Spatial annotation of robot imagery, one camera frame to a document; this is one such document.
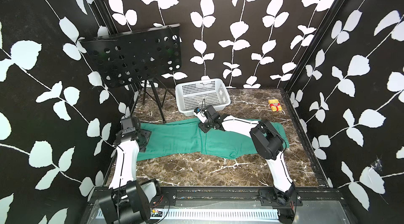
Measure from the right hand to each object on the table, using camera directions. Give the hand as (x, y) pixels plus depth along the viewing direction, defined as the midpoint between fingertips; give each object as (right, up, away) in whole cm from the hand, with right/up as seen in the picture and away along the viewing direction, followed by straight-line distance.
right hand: (199, 121), depth 98 cm
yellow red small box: (+54, +10, +13) cm, 56 cm away
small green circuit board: (-19, -39, -26) cm, 51 cm away
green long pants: (-9, -9, -3) cm, 13 cm away
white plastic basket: (-8, +17, +17) cm, 25 cm away
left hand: (-27, -5, -14) cm, 31 cm away
